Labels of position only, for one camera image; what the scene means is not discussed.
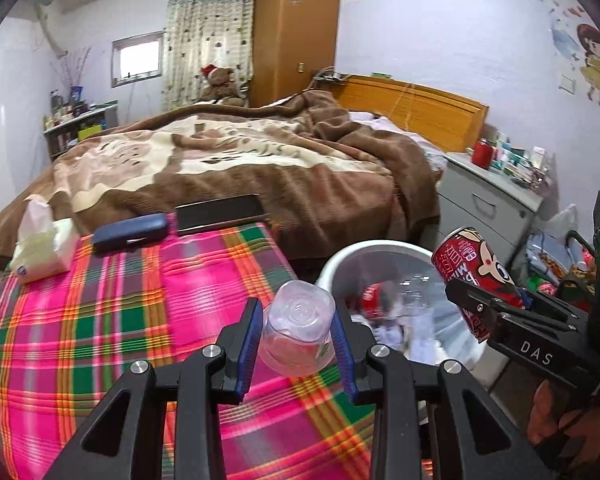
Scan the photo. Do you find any patterned window curtain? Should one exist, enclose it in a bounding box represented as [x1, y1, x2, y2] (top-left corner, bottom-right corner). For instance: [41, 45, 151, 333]
[162, 0, 256, 111]

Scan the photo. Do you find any person's right hand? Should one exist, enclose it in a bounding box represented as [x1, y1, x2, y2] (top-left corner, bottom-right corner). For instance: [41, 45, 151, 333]
[525, 377, 600, 468]

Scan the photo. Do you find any dark blue glasses case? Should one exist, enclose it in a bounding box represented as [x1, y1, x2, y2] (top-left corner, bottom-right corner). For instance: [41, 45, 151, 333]
[92, 212, 170, 257]

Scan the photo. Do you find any clear plastic cup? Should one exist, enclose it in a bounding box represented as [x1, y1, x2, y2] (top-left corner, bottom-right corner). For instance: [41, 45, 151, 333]
[256, 280, 338, 377]

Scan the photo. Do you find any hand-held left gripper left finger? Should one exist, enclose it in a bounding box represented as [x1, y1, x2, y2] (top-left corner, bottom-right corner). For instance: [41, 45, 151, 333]
[45, 297, 265, 480]

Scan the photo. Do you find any grey drawer cabinet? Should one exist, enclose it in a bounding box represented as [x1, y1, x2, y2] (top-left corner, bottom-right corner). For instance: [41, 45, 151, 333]
[437, 152, 543, 281]

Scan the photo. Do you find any white wrapped wall pipe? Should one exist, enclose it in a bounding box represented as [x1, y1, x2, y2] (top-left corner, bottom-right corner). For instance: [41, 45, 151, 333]
[39, 5, 68, 58]

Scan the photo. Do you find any grey bin with white rim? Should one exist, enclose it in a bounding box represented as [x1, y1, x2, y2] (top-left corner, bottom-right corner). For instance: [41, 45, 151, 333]
[319, 240, 486, 376]

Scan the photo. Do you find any wooden wardrobe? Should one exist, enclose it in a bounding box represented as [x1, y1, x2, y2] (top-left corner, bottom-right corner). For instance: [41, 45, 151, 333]
[252, 0, 342, 108]

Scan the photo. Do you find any soft tissue pack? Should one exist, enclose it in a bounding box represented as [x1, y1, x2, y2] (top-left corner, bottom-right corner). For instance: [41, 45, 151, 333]
[9, 199, 76, 281]

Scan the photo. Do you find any pale pink bed sheet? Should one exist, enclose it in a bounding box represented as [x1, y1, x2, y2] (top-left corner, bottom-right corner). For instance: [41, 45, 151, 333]
[350, 110, 446, 166]

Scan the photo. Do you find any red cartoon drink can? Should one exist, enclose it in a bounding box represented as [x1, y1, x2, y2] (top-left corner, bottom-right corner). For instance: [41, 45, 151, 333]
[360, 282, 398, 318]
[431, 227, 528, 343]

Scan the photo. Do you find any blue vase with branches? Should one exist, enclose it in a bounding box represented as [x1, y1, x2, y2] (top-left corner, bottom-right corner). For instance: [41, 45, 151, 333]
[52, 45, 93, 106]

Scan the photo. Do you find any wooden bed headboard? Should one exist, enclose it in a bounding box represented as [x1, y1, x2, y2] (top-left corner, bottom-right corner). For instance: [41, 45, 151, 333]
[330, 74, 490, 153]

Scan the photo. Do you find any cartoon girl wall sticker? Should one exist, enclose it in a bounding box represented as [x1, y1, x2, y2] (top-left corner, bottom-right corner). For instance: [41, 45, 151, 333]
[575, 24, 600, 110]

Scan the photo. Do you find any colourful patterned bag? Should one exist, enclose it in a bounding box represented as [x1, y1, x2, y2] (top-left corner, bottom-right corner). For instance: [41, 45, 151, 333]
[525, 230, 598, 293]

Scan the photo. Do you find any pink green plaid cloth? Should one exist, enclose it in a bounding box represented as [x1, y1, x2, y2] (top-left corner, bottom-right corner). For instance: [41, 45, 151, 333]
[0, 222, 381, 480]

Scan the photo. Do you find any small wall window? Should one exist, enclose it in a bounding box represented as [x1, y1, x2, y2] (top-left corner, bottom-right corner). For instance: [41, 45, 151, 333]
[111, 31, 165, 88]

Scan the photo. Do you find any black smartphone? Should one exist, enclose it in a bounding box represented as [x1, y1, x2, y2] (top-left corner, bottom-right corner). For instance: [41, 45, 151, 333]
[174, 193, 268, 237]

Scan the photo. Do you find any brown patterned blanket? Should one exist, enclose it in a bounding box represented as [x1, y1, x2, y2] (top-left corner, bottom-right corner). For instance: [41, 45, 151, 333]
[0, 91, 441, 271]

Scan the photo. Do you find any white plastic bag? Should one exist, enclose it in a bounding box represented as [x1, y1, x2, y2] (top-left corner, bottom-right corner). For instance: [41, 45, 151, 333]
[542, 204, 579, 241]

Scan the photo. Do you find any pile of medicine boxes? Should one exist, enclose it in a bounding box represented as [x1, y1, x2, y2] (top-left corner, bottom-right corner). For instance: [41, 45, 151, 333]
[490, 132, 553, 191]

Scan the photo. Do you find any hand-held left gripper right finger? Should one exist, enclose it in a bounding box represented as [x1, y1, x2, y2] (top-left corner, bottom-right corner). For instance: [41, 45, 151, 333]
[330, 305, 551, 480]

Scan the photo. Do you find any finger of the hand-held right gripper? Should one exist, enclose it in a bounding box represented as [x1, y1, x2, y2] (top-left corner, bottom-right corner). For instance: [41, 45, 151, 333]
[445, 277, 536, 343]
[516, 286, 591, 321]

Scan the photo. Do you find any brown teddy bear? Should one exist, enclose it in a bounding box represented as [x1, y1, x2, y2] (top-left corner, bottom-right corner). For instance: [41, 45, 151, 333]
[200, 64, 243, 107]

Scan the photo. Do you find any cluttered grey shelf unit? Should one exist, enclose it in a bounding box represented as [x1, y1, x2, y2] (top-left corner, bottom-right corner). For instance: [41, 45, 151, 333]
[43, 100, 120, 161]

